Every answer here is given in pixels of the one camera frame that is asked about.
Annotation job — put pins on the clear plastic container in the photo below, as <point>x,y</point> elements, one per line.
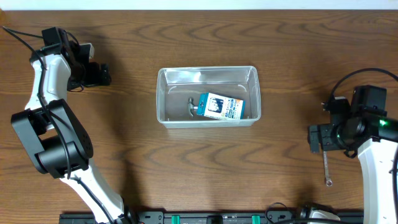
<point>176,85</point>

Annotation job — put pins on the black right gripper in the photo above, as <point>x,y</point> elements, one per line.
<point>319,137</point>

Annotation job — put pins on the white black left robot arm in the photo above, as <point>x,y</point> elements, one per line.
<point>55,140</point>

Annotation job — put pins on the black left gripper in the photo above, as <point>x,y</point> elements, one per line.
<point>101,74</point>

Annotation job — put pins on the small steel claw hammer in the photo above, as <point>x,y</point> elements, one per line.
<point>191,107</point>

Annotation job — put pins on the blue white screwdriver box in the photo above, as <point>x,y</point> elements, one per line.
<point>219,107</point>

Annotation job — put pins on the silver combination wrench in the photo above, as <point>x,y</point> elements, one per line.
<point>328,180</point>

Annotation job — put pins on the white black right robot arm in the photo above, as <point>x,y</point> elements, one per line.
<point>372,139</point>

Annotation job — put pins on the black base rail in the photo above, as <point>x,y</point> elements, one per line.
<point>207,218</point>

